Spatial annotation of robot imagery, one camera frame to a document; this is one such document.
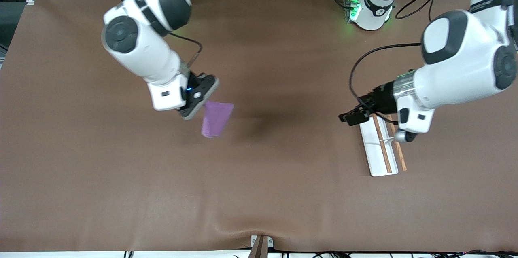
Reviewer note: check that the metal clamp bracket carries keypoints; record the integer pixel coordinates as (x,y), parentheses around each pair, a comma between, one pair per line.
(261,248)

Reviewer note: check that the white towel rack base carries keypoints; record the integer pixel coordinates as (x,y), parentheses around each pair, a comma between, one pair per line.
(374,157)

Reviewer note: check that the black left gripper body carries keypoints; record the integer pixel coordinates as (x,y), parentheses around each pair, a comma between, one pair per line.
(381,101)

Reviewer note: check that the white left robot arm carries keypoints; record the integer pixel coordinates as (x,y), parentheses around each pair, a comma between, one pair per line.
(457,76)

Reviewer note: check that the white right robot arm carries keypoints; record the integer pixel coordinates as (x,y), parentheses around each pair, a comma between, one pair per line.
(145,43)

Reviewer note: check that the purple microfibre towel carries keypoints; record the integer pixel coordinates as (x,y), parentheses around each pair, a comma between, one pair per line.
(216,120)

